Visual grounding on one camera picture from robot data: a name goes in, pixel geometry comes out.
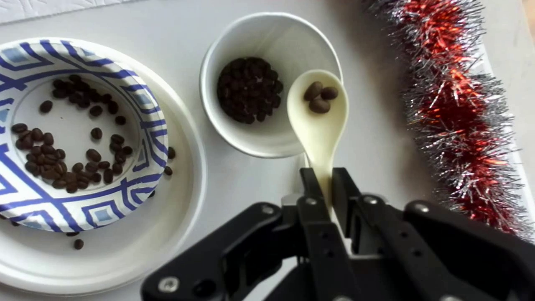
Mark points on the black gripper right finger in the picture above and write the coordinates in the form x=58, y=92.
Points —
x=434, y=251

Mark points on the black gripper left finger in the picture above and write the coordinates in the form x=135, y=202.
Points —
x=310, y=239

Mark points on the white plastic spoon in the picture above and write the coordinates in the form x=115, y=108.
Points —
x=319, y=139

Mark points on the patterned paper coffee cup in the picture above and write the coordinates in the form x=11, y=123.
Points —
x=267, y=38

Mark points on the blue patterned paper bowl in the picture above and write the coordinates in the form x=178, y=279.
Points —
x=33, y=205

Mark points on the white paper plate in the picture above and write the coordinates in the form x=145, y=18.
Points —
x=167, y=222

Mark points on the red silver tinsel garland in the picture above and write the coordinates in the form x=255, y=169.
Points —
x=451, y=100

